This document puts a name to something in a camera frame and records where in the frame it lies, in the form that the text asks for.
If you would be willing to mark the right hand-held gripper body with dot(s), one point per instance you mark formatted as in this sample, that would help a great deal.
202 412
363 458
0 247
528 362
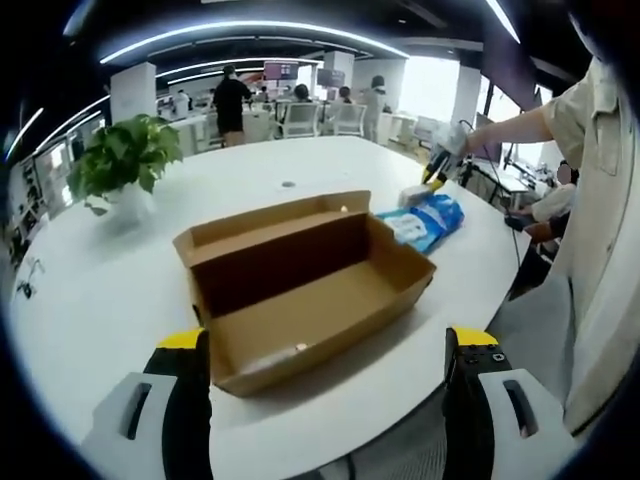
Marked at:
454 142

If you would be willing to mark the small black object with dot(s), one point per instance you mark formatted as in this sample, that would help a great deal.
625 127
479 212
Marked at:
25 290

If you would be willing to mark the blue crinkly soft pack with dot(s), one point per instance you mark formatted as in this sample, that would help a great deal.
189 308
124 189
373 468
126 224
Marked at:
447 212

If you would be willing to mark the long ceiling light strip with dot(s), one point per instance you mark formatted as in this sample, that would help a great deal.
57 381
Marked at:
250 23

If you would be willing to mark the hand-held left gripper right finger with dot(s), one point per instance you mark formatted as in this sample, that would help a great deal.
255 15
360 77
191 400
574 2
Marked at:
470 400

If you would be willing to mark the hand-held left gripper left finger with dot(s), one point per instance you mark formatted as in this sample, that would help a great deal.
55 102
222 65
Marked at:
185 400

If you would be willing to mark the brown cardboard shoe box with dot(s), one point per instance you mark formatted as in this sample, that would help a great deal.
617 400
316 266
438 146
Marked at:
300 320

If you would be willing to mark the white office chair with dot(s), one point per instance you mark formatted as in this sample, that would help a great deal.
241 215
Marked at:
301 119
349 120

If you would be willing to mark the grey mesh office chair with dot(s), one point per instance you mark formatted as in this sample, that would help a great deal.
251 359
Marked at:
540 340

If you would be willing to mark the blue wet wipes pack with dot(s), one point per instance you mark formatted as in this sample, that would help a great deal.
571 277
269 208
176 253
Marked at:
407 227

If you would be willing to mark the desk monitor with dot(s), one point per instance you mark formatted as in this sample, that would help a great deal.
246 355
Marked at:
331 76
281 70

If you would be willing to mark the large black screen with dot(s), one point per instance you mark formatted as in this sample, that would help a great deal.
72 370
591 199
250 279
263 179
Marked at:
507 70

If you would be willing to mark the green potted plant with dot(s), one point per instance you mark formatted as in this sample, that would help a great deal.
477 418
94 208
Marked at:
120 150

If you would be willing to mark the small white box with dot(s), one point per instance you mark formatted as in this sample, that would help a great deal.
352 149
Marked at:
415 195

